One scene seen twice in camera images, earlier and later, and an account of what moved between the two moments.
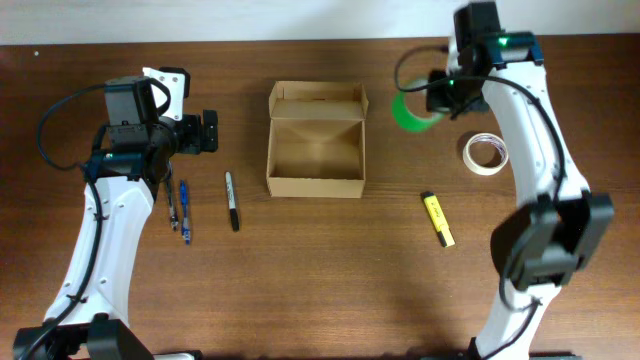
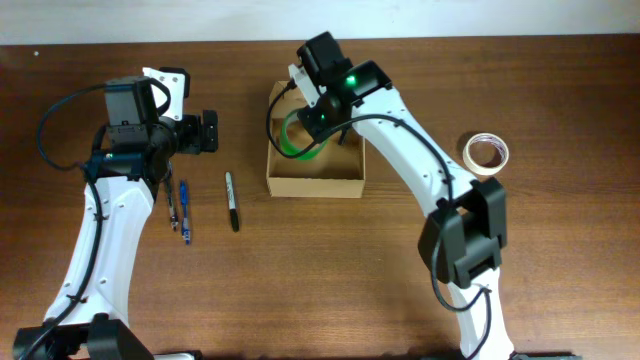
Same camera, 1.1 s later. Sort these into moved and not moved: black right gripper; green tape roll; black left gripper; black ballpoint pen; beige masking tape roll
Moved: green tape roll; black right gripper
Not moved: black left gripper; beige masking tape roll; black ballpoint pen
